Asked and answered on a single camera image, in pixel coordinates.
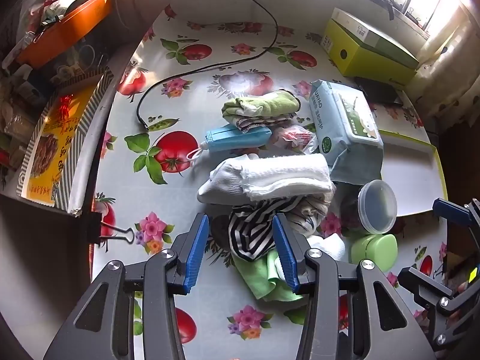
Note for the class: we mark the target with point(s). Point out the yellow printed box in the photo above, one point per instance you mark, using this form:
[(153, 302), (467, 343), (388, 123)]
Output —
[(56, 142)]

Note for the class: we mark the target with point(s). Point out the blue face masks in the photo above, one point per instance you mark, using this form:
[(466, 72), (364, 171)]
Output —
[(236, 138)]

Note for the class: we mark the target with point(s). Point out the yellow green shoe box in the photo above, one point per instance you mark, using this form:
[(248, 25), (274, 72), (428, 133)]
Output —
[(367, 60)]

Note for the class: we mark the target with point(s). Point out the black binder clip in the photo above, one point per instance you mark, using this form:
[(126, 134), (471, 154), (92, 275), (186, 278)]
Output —
[(101, 230)]

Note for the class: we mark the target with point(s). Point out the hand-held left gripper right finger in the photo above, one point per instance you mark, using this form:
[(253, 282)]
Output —
[(285, 251)]

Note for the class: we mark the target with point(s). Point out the floral plastic tablecloth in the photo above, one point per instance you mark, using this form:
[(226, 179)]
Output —
[(210, 63)]

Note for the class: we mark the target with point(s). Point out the red white plastic packet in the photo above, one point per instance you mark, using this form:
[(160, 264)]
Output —
[(292, 137)]

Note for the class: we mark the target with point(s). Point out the white and green carton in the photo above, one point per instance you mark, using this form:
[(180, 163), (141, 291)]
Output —
[(360, 26)]

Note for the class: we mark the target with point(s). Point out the green round case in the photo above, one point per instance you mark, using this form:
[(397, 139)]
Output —
[(375, 251)]

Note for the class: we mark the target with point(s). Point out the light green cloth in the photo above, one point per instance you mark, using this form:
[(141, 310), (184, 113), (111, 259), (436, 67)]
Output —
[(262, 277)]

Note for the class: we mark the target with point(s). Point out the black white striped sock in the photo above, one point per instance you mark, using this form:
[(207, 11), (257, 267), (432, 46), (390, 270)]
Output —
[(251, 228)]

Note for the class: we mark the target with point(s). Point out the cream dotted curtain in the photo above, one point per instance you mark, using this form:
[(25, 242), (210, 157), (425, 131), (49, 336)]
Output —
[(442, 82)]

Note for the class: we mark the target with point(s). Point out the white cloth with maroon trim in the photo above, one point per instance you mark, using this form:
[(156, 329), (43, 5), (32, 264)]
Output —
[(258, 123)]

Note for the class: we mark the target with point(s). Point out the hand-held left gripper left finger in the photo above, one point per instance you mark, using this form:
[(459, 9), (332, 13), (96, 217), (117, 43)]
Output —
[(197, 251)]

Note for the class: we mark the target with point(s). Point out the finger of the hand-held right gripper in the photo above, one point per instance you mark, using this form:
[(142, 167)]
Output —
[(423, 283), (450, 210)]

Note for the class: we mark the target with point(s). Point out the white knitted glove red trim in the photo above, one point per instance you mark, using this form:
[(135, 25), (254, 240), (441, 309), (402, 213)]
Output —
[(288, 176)]

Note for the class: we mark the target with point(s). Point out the orange plastic tray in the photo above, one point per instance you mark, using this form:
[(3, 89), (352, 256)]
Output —
[(63, 30)]

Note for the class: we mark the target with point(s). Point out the beige striped sock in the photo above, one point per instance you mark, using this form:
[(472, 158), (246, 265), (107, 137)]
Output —
[(311, 213)]

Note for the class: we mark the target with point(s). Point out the white tray green rim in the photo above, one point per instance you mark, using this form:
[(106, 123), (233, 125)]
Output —
[(408, 165)]

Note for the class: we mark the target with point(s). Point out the wet wipes pack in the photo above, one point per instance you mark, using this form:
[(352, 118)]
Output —
[(345, 120)]

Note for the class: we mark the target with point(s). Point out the black phone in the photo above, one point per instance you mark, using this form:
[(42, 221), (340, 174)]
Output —
[(378, 92)]

